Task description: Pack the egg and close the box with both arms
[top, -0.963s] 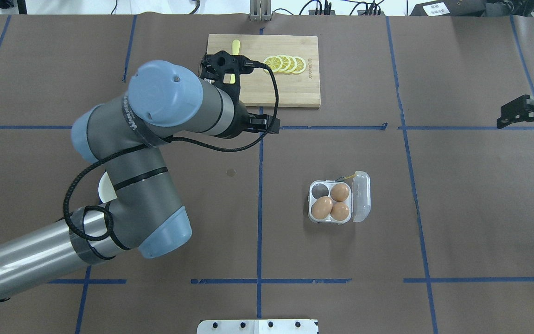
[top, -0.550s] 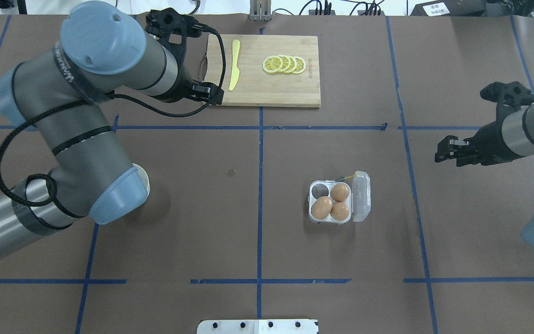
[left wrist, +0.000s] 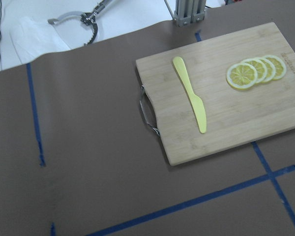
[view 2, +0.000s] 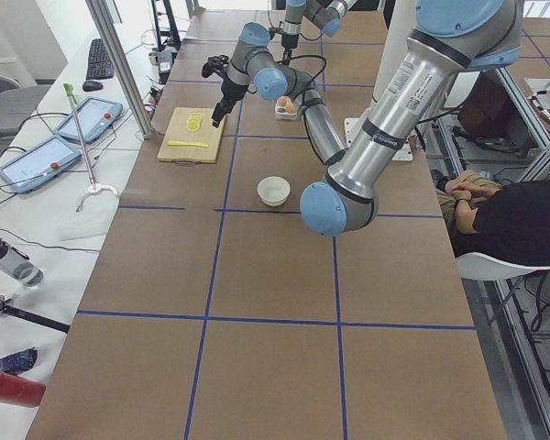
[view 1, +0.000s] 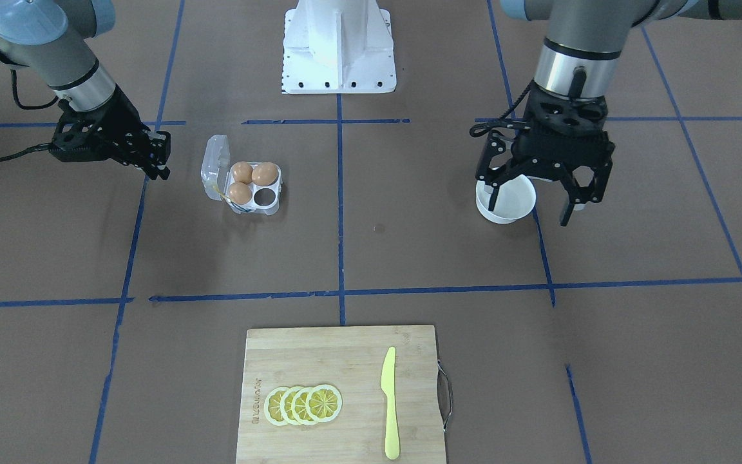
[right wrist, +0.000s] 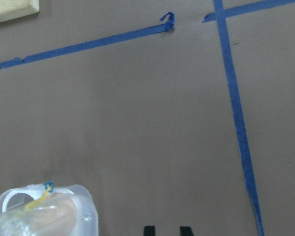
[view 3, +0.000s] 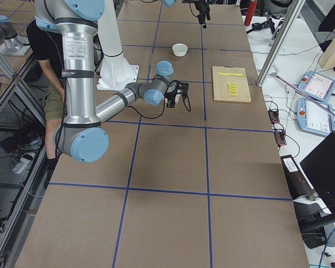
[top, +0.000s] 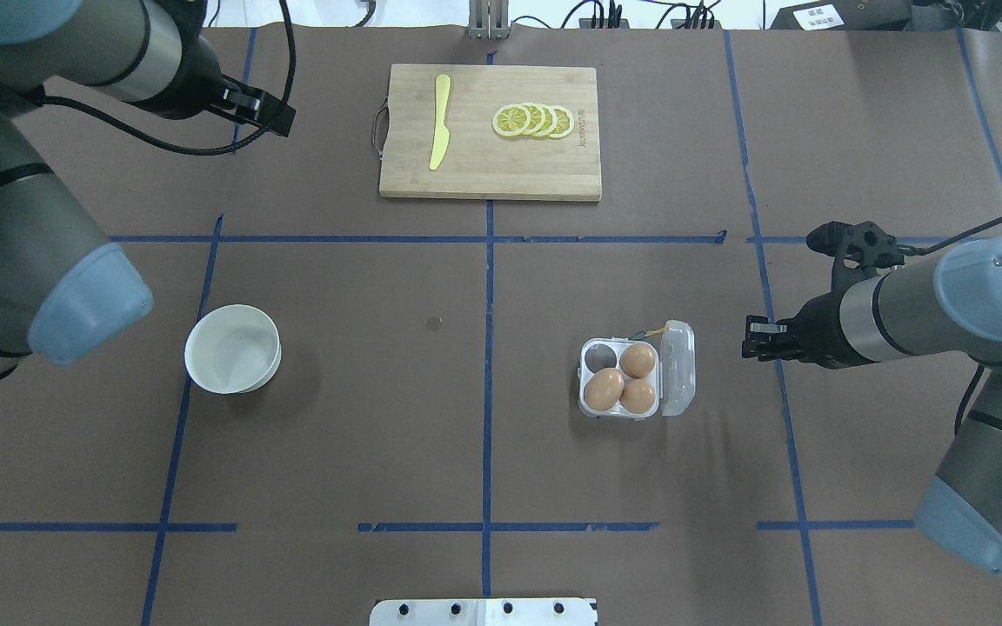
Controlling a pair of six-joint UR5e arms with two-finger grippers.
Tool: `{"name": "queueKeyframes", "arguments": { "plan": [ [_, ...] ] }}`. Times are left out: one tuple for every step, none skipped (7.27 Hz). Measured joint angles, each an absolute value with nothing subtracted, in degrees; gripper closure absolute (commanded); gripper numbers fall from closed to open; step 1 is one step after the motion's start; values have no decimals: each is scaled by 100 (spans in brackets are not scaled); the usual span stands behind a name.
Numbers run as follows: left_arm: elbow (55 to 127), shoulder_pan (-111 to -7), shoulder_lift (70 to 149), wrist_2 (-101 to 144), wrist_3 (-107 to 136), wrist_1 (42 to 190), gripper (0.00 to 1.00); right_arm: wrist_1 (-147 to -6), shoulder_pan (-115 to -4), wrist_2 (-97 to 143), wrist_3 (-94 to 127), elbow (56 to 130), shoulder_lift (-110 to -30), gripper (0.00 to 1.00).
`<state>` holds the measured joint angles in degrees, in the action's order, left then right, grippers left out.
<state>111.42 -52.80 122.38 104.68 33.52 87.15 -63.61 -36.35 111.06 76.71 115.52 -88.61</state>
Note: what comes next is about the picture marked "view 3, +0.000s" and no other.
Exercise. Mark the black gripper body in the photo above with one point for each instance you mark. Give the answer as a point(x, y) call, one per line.
point(202, 9)
point(171, 97)

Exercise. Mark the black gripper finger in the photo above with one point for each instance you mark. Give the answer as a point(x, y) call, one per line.
point(203, 17)
point(170, 104)

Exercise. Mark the clear plastic egg box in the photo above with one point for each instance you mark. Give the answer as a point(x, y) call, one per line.
point(172, 95)

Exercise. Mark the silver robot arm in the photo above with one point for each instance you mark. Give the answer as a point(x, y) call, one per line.
point(81, 135)

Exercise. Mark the black power box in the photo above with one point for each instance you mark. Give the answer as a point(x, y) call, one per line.
point(297, 183)

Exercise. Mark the white ceramic bowl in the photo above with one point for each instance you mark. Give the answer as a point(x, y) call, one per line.
point(180, 49)

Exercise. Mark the yellow plastic knife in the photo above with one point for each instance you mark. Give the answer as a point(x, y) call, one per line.
point(231, 74)

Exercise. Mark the wooden cutting board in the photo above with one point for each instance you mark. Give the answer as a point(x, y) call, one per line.
point(220, 87)

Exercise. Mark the yellow lemon slices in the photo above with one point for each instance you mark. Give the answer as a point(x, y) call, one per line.
point(232, 89)

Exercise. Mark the metal reacher grabber stick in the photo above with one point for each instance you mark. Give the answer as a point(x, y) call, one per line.
point(301, 92)

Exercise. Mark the far teach pendant tablet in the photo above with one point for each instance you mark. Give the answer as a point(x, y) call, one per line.
point(317, 85)

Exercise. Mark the teach pendant tablet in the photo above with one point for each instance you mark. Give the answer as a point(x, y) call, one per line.
point(317, 85)
point(312, 119)

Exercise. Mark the near teach pendant tablet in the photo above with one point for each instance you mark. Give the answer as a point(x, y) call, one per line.
point(312, 119)

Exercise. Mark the black laptop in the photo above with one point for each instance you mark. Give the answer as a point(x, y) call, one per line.
point(319, 168)

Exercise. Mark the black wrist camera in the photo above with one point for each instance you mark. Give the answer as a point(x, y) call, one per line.
point(184, 88)

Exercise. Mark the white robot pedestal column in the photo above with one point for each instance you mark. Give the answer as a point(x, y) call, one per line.
point(115, 71)

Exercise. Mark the aluminium frame post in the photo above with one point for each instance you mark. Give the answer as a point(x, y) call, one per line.
point(291, 16)

